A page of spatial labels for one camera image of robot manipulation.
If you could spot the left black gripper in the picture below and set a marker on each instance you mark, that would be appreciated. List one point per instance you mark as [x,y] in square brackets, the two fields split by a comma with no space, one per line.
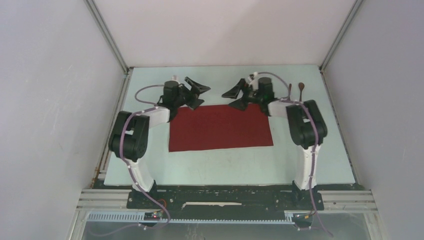
[196,89]

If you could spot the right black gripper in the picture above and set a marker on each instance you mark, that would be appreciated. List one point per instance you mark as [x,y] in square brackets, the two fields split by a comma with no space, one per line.
[234,92]

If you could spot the red cloth napkin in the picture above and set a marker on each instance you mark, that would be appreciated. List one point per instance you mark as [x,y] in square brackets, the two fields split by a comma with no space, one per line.
[215,127]

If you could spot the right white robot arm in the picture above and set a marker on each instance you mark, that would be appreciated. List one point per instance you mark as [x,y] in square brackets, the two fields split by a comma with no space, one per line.
[306,124]

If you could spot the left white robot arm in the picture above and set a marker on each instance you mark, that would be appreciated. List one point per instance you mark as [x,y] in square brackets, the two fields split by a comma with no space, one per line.
[130,133]

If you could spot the brown wooden fork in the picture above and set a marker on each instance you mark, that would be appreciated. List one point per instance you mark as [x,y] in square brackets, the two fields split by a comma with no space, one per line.
[289,91]

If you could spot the brown wooden spoon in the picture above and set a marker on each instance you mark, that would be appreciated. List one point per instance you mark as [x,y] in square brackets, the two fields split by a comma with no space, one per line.
[301,87]

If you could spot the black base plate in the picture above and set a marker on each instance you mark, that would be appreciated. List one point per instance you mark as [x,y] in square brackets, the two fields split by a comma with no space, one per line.
[227,202]

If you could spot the aluminium frame rail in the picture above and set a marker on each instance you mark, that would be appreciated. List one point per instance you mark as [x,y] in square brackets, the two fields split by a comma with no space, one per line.
[103,200]

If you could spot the white cable duct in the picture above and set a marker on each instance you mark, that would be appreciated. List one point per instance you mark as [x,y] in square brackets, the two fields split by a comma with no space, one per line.
[139,217]

